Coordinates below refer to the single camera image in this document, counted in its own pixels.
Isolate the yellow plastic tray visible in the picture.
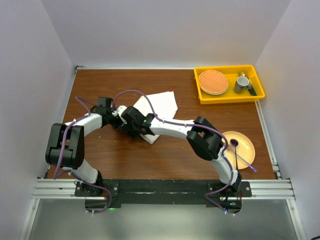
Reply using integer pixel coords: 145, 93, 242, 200
194, 65, 266, 105

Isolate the aluminium frame rail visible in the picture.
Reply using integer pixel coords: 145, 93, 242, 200
252, 101, 296, 200

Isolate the orange patterned plate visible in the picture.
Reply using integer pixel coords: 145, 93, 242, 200
198, 70, 229, 95

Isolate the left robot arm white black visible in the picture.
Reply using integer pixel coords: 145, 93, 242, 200
45, 97, 117, 197

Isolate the dark green utensil in tray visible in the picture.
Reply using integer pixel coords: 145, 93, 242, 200
248, 86, 257, 96

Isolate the white cloth napkin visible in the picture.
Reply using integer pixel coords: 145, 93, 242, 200
132, 90, 179, 145

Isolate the cream yellow plate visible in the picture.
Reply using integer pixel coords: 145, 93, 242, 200
223, 131, 256, 170

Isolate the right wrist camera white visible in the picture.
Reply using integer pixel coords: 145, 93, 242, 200
112, 105, 127, 117

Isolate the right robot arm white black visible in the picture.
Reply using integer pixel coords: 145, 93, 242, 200
113, 106, 242, 197

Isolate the iridescent purple spoon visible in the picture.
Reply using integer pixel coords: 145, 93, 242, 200
230, 138, 239, 170

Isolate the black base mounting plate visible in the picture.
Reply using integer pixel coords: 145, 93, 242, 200
74, 179, 252, 213

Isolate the grey white mug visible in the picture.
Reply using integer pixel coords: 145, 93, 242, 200
234, 76, 252, 94

